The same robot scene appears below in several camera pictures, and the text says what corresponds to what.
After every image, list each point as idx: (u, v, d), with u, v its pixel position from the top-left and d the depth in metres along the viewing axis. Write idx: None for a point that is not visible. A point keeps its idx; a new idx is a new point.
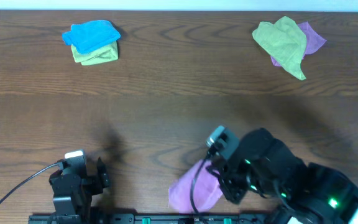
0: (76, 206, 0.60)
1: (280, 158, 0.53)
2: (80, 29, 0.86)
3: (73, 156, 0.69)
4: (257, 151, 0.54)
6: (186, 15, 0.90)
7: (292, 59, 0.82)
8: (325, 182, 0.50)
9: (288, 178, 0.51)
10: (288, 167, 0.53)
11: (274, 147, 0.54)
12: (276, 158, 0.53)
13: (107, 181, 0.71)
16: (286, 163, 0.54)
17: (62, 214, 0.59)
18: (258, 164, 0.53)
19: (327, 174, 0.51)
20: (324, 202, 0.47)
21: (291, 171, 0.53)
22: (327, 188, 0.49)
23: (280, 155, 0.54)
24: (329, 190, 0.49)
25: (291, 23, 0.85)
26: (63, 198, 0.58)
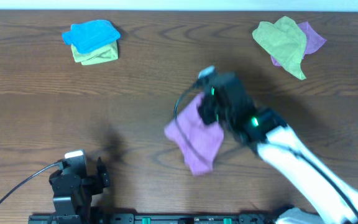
0: (76, 206, 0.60)
1: (236, 94, 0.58)
2: (80, 29, 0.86)
3: (73, 156, 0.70)
4: (220, 83, 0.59)
6: (186, 14, 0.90)
7: (292, 58, 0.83)
8: (261, 116, 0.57)
9: (238, 112, 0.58)
10: (242, 102, 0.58)
11: (234, 82, 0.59)
12: (230, 94, 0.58)
13: (107, 181, 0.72)
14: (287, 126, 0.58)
16: (242, 100, 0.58)
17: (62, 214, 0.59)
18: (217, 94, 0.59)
19: (264, 112, 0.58)
20: (252, 126, 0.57)
21: (243, 107, 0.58)
22: (261, 119, 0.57)
23: (236, 91, 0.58)
24: (261, 121, 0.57)
25: (291, 23, 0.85)
26: (62, 198, 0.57)
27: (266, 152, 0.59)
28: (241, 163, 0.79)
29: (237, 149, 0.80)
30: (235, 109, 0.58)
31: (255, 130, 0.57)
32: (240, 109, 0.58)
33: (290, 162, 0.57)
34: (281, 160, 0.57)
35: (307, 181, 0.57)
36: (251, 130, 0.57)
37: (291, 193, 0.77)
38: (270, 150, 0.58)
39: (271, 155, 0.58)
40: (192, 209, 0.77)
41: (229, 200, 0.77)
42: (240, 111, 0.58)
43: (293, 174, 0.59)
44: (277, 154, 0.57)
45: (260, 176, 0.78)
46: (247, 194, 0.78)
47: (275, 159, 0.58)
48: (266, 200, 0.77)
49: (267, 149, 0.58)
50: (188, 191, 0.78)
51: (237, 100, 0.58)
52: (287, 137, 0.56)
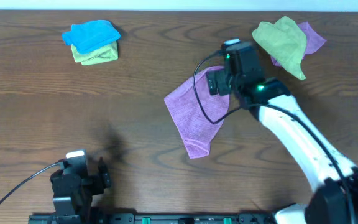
0: (76, 205, 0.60)
1: (247, 65, 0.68)
2: (80, 30, 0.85)
3: (74, 156, 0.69)
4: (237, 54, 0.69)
6: (186, 14, 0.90)
7: (292, 59, 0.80)
8: (267, 84, 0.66)
9: (247, 76, 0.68)
10: (252, 71, 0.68)
11: (245, 53, 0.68)
12: (243, 59, 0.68)
13: (108, 181, 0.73)
14: (289, 94, 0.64)
16: (251, 73, 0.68)
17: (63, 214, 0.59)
18: (233, 60, 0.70)
19: (271, 82, 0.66)
20: (257, 91, 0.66)
21: (250, 77, 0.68)
22: (266, 88, 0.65)
23: (247, 63, 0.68)
24: (266, 89, 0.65)
25: (291, 23, 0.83)
26: (63, 198, 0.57)
27: (264, 115, 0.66)
28: (242, 163, 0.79)
29: (237, 149, 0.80)
30: (245, 75, 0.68)
31: (258, 96, 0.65)
32: (249, 75, 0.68)
33: (283, 124, 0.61)
34: (279, 122, 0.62)
35: (298, 140, 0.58)
36: (256, 94, 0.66)
37: (291, 193, 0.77)
38: (267, 111, 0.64)
39: (272, 115, 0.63)
40: (192, 209, 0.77)
41: (229, 200, 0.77)
42: (248, 74, 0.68)
43: (288, 135, 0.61)
44: (275, 116, 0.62)
45: (260, 176, 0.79)
46: (247, 194, 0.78)
47: (276, 124, 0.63)
48: (266, 200, 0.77)
49: (265, 111, 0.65)
50: (188, 191, 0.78)
51: (247, 68, 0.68)
52: (286, 102, 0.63)
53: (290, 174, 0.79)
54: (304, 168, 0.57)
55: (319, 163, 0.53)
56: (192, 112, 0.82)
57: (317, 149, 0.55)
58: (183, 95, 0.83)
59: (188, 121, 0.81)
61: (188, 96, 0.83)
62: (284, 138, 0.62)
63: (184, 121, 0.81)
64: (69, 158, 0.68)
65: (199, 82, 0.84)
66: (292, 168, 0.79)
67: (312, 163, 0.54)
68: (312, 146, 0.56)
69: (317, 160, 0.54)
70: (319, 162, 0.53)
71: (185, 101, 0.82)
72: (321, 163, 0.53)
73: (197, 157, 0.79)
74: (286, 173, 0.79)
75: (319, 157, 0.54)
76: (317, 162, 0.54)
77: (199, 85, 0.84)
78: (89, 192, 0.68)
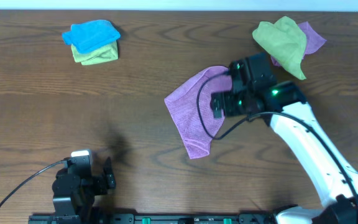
0: (76, 206, 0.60)
1: (259, 70, 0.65)
2: (80, 29, 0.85)
3: (79, 155, 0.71)
4: (249, 61, 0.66)
6: (186, 14, 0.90)
7: (292, 59, 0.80)
8: (281, 89, 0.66)
9: (258, 83, 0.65)
10: (263, 78, 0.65)
11: (257, 59, 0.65)
12: (253, 66, 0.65)
13: (112, 183, 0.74)
14: (305, 101, 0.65)
16: (263, 80, 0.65)
17: (62, 214, 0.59)
18: (244, 70, 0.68)
19: (285, 86, 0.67)
20: (271, 96, 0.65)
21: (264, 83, 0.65)
22: (281, 92, 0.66)
23: (260, 68, 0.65)
24: (281, 93, 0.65)
25: (291, 23, 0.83)
26: (62, 198, 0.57)
27: (279, 123, 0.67)
28: (242, 163, 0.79)
29: (237, 150, 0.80)
30: (255, 82, 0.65)
31: (271, 101, 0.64)
32: (260, 82, 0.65)
33: (299, 137, 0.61)
34: (294, 133, 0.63)
35: (312, 154, 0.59)
36: (268, 99, 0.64)
37: (291, 194, 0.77)
38: (282, 120, 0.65)
39: (289, 128, 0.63)
40: (192, 209, 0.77)
41: (229, 200, 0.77)
42: (258, 83, 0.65)
43: (302, 147, 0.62)
44: (291, 127, 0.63)
45: (260, 176, 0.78)
46: (247, 194, 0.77)
47: (291, 135, 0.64)
48: (267, 200, 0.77)
49: (279, 119, 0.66)
50: (188, 191, 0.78)
51: (258, 76, 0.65)
52: (302, 111, 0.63)
53: (290, 175, 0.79)
54: (317, 182, 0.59)
55: (333, 180, 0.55)
56: (192, 112, 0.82)
57: (332, 164, 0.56)
58: (184, 95, 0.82)
59: (188, 121, 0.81)
61: (189, 97, 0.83)
62: (298, 150, 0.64)
63: (184, 121, 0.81)
64: (74, 157, 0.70)
65: (199, 82, 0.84)
66: (293, 168, 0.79)
67: (325, 178, 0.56)
68: (327, 162, 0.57)
69: (330, 175, 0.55)
70: (332, 178, 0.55)
71: (185, 101, 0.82)
72: (334, 179, 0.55)
73: (197, 157, 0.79)
74: (286, 173, 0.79)
75: (332, 173, 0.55)
76: (330, 177, 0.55)
77: (199, 86, 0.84)
78: (91, 193, 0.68)
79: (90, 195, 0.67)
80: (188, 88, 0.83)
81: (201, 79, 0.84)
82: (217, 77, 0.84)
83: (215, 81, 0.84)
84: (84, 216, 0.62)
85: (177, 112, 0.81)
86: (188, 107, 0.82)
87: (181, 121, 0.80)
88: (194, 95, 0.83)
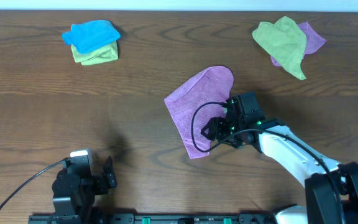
0: (76, 208, 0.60)
1: (248, 105, 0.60)
2: (80, 29, 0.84)
3: (78, 155, 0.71)
4: (238, 98, 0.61)
6: (186, 14, 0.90)
7: (292, 59, 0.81)
8: (267, 122, 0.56)
9: (249, 119, 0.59)
10: (252, 112, 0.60)
11: (248, 96, 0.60)
12: (246, 102, 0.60)
13: (113, 182, 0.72)
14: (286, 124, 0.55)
16: (253, 114, 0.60)
17: (62, 216, 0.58)
18: (236, 105, 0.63)
19: (270, 120, 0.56)
20: (257, 125, 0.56)
21: (251, 116, 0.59)
22: (266, 124, 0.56)
23: (249, 104, 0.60)
24: (265, 124, 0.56)
25: (291, 23, 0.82)
26: (63, 198, 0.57)
27: (263, 144, 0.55)
28: (242, 163, 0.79)
29: (237, 149, 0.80)
30: (247, 116, 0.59)
31: (258, 127, 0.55)
32: (252, 117, 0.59)
33: (275, 143, 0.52)
34: (273, 145, 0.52)
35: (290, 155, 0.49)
36: (255, 126, 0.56)
37: (291, 194, 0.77)
38: (264, 139, 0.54)
39: (265, 139, 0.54)
40: (192, 209, 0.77)
41: (229, 200, 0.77)
42: (249, 117, 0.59)
43: (279, 154, 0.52)
44: (269, 140, 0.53)
45: (260, 175, 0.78)
46: (247, 194, 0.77)
47: (271, 149, 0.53)
48: (267, 200, 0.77)
49: (263, 140, 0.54)
50: (188, 191, 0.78)
51: (249, 111, 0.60)
52: (279, 127, 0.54)
53: (290, 173, 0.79)
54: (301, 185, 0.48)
55: (307, 167, 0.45)
56: (192, 112, 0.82)
57: (305, 155, 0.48)
58: (183, 95, 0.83)
59: (188, 120, 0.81)
61: (189, 97, 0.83)
62: (280, 160, 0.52)
63: (184, 121, 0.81)
64: (73, 157, 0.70)
65: (198, 83, 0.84)
66: None
67: (302, 170, 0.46)
68: (301, 154, 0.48)
69: (305, 163, 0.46)
70: (307, 164, 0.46)
71: (185, 101, 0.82)
72: (309, 167, 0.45)
73: (197, 157, 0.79)
74: (286, 173, 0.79)
75: (309, 162, 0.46)
76: (306, 165, 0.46)
77: (199, 86, 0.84)
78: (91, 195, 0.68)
79: (90, 196, 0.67)
80: (188, 88, 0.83)
81: (201, 79, 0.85)
82: (217, 77, 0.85)
83: (215, 81, 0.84)
84: (84, 216, 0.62)
85: (177, 112, 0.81)
86: (188, 108, 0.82)
87: (181, 121, 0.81)
88: (194, 95, 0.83)
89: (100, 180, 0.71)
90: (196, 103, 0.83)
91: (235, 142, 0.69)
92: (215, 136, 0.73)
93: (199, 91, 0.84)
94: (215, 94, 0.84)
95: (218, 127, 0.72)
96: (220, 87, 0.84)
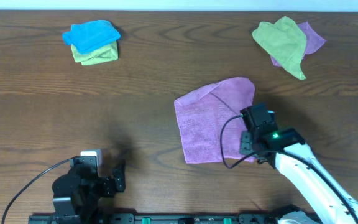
0: (76, 206, 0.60)
1: (260, 116, 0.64)
2: (80, 30, 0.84)
3: (87, 155, 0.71)
4: (248, 111, 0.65)
6: (186, 14, 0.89)
7: (292, 59, 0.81)
8: (283, 134, 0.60)
9: (261, 129, 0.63)
10: (265, 123, 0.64)
11: (258, 107, 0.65)
12: (256, 114, 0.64)
13: (120, 186, 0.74)
14: (305, 142, 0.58)
16: (266, 126, 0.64)
17: (61, 215, 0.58)
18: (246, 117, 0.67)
19: (286, 132, 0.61)
20: (273, 139, 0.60)
21: (265, 126, 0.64)
22: (282, 137, 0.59)
23: (260, 114, 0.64)
24: (281, 137, 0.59)
25: (291, 23, 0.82)
26: (62, 198, 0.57)
27: (281, 163, 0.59)
28: (242, 163, 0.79)
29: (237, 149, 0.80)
30: (258, 128, 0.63)
31: (275, 142, 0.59)
32: (263, 128, 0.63)
33: (300, 172, 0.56)
34: (295, 170, 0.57)
35: (314, 188, 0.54)
36: (271, 141, 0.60)
37: (291, 194, 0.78)
38: (284, 158, 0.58)
39: (289, 164, 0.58)
40: (192, 209, 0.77)
41: (229, 200, 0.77)
42: (261, 129, 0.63)
43: (304, 182, 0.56)
44: (291, 163, 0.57)
45: (260, 176, 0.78)
46: (247, 194, 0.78)
47: (294, 174, 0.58)
48: (266, 200, 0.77)
49: (281, 158, 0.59)
50: (188, 191, 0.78)
51: (261, 122, 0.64)
52: (302, 150, 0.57)
53: None
54: (321, 215, 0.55)
55: (336, 213, 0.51)
56: (197, 119, 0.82)
57: (332, 195, 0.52)
58: (194, 101, 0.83)
59: (191, 124, 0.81)
61: (199, 103, 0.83)
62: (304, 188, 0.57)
63: (188, 125, 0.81)
64: (82, 156, 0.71)
65: (213, 90, 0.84)
66: None
67: (329, 211, 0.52)
68: (329, 194, 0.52)
69: (334, 208, 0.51)
70: (336, 210, 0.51)
71: (194, 107, 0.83)
72: (339, 213, 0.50)
73: (194, 163, 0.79)
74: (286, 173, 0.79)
75: (335, 204, 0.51)
76: (334, 210, 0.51)
77: (212, 93, 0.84)
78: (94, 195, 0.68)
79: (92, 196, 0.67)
80: (201, 95, 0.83)
81: (217, 89, 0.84)
82: (235, 89, 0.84)
83: (232, 93, 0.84)
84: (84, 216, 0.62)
85: (184, 117, 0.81)
86: (201, 119, 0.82)
87: (187, 127, 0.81)
88: (205, 103, 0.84)
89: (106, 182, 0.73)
90: (206, 111, 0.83)
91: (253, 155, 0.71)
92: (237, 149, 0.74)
93: (211, 99, 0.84)
94: (230, 109, 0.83)
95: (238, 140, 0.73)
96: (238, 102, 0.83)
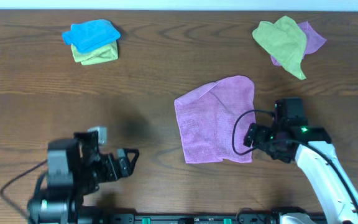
0: (74, 168, 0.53)
1: (293, 109, 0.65)
2: (80, 29, 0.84)
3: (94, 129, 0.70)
4: (284, 102, 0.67)
6: (186, 14, 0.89)
7: (292, 58, 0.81)
8: (312, 130, 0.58)
9: (291, 120, 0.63)
10: (295, 117, 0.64)
11: (295, 100, 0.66)
12: (290, 106, 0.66)
13: (126, 170, 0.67)
14: (330, 142, 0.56)
16: (296, 120, 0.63)
17: (53, 175, 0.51)
18: (280, 108, 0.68)
19: (316, 128, 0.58)
20: (299, 131, 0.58)
21: (294, 119, 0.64)
22: (309, 132, 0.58)
23: (293, 107, 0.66)
24: (308, 132, 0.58)
25: (291, 23, 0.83)
26: (58, 152, 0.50)
27: (300, 155, 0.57)
28: (242, 163, 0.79)
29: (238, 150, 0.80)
30: (289, 119, 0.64)
31: (301, 135, 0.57)
32: (293, 121, 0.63)
33: (317, 164, 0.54)
34: (312, 163, 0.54)
35: (327, 182, 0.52)
36: (298, 133, 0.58)
37: (291, 194, 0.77)
38: (304, 151, 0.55)
39: (307, 155, 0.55)
40: (192, 209, 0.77)
41: (230, 200, 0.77)
42: (291, 120, 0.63)
43: (316, 174, 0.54)
44: (309, 157, 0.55)
45: (260, 176, 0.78)
46: (247, 194, 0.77)
47: (309, 165, 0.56)
48: (267, 199, 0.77)
49: (301, 150, 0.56)
50: (188, 191, 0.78)
51: (293, 116, 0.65)
52: (325, 147, 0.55)
53: (290, 174, 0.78)
54: (324, 208, 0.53)
55: (342, 209, 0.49)
56: (197, 117, 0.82)
57: (343, 192, 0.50)
58: (194, 101, 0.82)
59: (191, 124, 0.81)
61: (199, 102, 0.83)
62: (314, 180, 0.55)
63: (187, 124, 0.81)
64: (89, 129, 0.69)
65: (212, 89, 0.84)
66: (292, 168, 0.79)
67: (335, 205, 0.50)
68: (340, 190, 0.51)
69: (341, 204, 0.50)
70: (343, 206, 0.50)
71: (194, 106, 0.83)
72: (345, 210, 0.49)
73: (194, 163, 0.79)
74: (286, 173, 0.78)
75: (344, 201, 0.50)
76: (341, 205, 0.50)
77: (212, 93, 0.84)
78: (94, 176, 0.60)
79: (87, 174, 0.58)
80: (201, 94, 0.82)
81: (216, 88, 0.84)
82: (235, 88, 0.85)
83: (232, 92, 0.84)
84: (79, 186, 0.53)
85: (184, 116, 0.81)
86: (200, 119, 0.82)
87: (187, 126, 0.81)
88: (205, 102, 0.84)
89: (108, 162, 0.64)
90: (205, 110, 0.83)
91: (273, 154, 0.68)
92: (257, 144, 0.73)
93: (211, 98, 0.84)
94: (230, 107, 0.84)
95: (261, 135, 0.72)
96: (238, 101, 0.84)
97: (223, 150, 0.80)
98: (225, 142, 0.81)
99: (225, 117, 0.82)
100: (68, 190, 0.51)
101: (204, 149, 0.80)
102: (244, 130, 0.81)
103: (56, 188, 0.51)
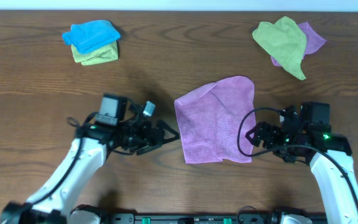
0: (120, 118, 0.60)
1: (319, 114, 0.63)
2: (80, 30, 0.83)
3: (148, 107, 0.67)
4: (311, 105, 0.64)
6: (186, 14, 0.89)
7: (292, 59, 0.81)
8: (335, 140, 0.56)
9: (314, 126, 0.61)
10: (319, 122, 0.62)
11: (322, 106, 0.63)
12: (317, 110, 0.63)
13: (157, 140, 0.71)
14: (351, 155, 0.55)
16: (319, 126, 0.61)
17: (102, 115, 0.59)
18: (306, 111, 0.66)
19: (339, 138, 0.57)
20: (322, 138, 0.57)
21: (317, 125, 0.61)
22: (331, 140, 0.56)
23: (319, 112, 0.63)
24: (330, 141, 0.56)
25: (291, 23, 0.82)
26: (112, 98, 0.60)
27: (316, 162, 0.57)
28: (242, 163, 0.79)
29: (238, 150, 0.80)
30: (312, 124, 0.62)
31: (321, 143, 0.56)
32: (316, 127, 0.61)
33: (331, 175, 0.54)
34: (327, 173, 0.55)
35: (339, 195, 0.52)
36: (319, 140, 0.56)
37: (291, 194, 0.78)
38: (321, 160, 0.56)
39: (324, 165, 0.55)
40: (193, 209, 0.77)
41: (229, 200, 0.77)
42: (314, 125, 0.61)
43: (329, 185, 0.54)
44: (326, 166, 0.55)
45: (260, 176, 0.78)
46: (247, 194, 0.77)
47: (324, 175, 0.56)
48: (266, 200, 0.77)
49: (319, 158, 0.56)
50: (188, 191, 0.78)
51: (317, 121, 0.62)
52: (344, 159, 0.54)
53: (289, 174, 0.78)
54: (330, 219, 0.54)
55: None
56: (197, 118, 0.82)
57: (352, 208, 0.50)
58: (194, 101, 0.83)
59: (191, 124, 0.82)
61: (199, 103, 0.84)
62: (325, 190, 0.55)
63: (187, 125, 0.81)
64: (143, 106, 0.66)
65: (212, 89, 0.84)
66: (292, 168, 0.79)
67: (342, 219, 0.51)
68: (349, 205, 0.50)
69: (347, 218, 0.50)
70: (349, 220, 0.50)
71: (194, 106, 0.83)
72: None
73: (193, 163, 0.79)
74: (285, 173, 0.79)
75: (351, 216, 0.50)
76: (347, 219, 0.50)
77: (212, 93, 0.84)
78: (128, 139, 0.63)
79: (127, 131, 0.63)
80: (201, 94, 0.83)
81: (215, 88, 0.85)
82: (235, 88, 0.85)
83: (232, 92, 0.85)
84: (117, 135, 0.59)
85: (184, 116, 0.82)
86: (201, 119, 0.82)
87: (187, 127, 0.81)
88: (205, 102, 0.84)
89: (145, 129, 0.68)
90: (205, 111, 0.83)
91: (286, 156, 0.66)
92: (266, 145, 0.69)
93: (211, 98, 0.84)
94: (230, 107, 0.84)
95: (271, 135, 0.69)
96: (237, 101, 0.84)
97: (223, 150, 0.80)
98: (225, 142, 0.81)
99: (225, 117, 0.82)
100: (110, 129, 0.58)
101: (203, 150, 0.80)
102: (244, 130, 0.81)
103: (102, 126, 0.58)
